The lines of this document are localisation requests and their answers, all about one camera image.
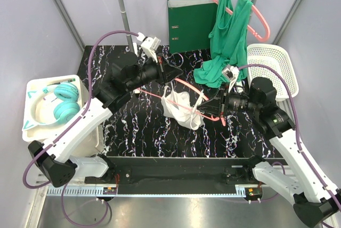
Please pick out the pink hanger with metal hook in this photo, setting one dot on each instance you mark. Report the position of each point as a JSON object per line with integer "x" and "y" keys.
{"x": 139, "y": 90}

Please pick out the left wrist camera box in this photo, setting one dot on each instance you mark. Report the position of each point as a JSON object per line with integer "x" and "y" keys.
{"x": 149, "y": 45}

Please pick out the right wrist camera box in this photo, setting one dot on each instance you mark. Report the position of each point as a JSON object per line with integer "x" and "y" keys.
{"x": 231, "y": 73}

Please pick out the white perforated plastic basket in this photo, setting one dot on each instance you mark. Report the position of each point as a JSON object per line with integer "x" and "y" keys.
{"x": 276, "y": 58}

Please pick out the teal cat ear headphones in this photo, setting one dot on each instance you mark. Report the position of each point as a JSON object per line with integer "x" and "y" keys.
{"x": 61, "y": 98}

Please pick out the white drawer storage box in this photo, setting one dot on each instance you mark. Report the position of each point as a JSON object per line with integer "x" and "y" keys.
{"x": 40, "y": 133}

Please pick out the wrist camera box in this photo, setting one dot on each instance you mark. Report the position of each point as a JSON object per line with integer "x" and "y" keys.
{"x": 231, "y": 73}
{"x": 149, "y": 45}

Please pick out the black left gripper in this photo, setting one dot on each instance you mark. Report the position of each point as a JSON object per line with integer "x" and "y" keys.
{"x": 169, "y": 72}

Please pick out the pink plastic hanger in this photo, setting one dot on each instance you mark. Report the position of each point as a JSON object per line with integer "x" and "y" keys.
{"x": 232, "y": 19}

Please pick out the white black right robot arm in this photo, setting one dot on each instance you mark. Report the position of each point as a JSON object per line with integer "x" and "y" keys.
{"x": 312, "y": 194}

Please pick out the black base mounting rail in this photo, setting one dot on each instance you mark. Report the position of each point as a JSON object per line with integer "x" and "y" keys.
{"x": 151, "y": 176}

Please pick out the white clothes rack foot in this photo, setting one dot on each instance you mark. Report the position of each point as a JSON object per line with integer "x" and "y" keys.
{"x": 240, "y": 83}

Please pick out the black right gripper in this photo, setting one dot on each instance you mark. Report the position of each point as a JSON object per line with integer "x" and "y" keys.
{"x": 211, "y": 107}

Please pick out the green tank top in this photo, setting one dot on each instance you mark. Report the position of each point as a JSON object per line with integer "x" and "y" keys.
{"x": 226, "y": 52}

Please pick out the white tank top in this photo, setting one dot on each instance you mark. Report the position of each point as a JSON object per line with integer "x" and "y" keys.
{"x": 177, "y": 105}

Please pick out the green ring binder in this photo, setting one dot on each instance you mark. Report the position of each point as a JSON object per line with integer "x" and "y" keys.
{"x": 189, "y": 24}

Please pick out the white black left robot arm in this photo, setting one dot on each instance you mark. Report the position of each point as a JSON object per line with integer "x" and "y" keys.
{"x": 54, "y": 158}

